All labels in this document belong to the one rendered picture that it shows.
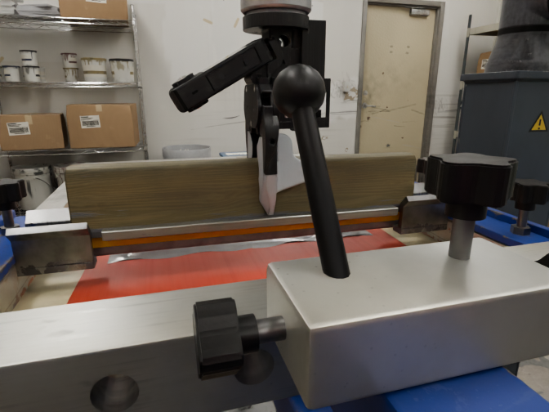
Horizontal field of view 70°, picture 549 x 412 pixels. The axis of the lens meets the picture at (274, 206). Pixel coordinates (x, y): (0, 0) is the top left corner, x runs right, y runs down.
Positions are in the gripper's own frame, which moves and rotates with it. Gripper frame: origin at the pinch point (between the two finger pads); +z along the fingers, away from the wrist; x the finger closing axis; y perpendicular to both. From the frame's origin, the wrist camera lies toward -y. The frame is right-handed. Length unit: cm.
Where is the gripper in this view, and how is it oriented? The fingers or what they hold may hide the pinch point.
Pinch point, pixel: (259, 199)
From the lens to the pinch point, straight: 46.7
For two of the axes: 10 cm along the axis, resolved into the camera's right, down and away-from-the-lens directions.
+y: 9.6, -0.8, 2.6
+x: -2.8, -2.7, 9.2
